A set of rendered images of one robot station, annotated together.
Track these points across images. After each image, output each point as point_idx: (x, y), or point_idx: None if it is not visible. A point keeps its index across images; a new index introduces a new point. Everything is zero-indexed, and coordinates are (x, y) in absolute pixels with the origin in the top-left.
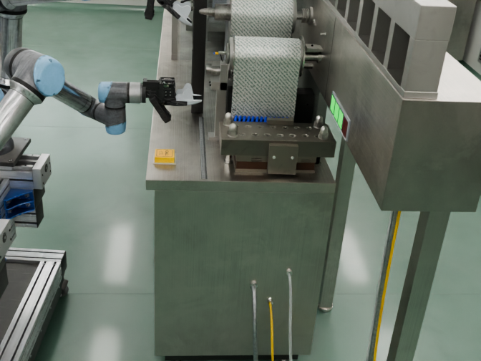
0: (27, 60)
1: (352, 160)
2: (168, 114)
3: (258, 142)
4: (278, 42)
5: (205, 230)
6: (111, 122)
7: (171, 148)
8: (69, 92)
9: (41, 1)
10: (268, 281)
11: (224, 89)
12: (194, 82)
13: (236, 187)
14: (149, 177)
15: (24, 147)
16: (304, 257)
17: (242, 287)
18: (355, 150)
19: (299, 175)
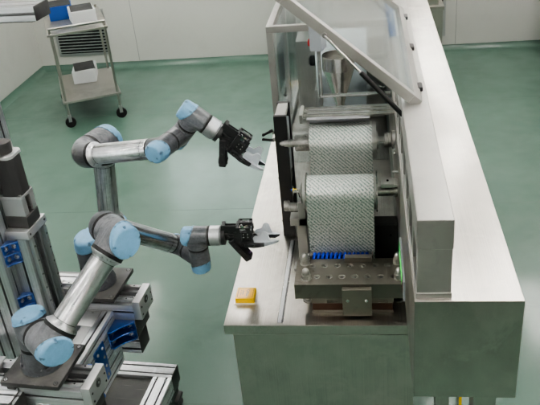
0: (104, 227)
1: None
2: (248, 254)
3: (331, 286)
4: (349, 181)
5: (286, 369)
6: (194, 263)
7: (255, 284)
8: (153, 239)
9: (121, 161)
10: None
11: (304, 224)
12: (283, 207)
13: (312, 330)
14: (227, 322)
15: (125, 279)
16: (391, 394)
17: None
18: (407, 315)
19: (377, 316)
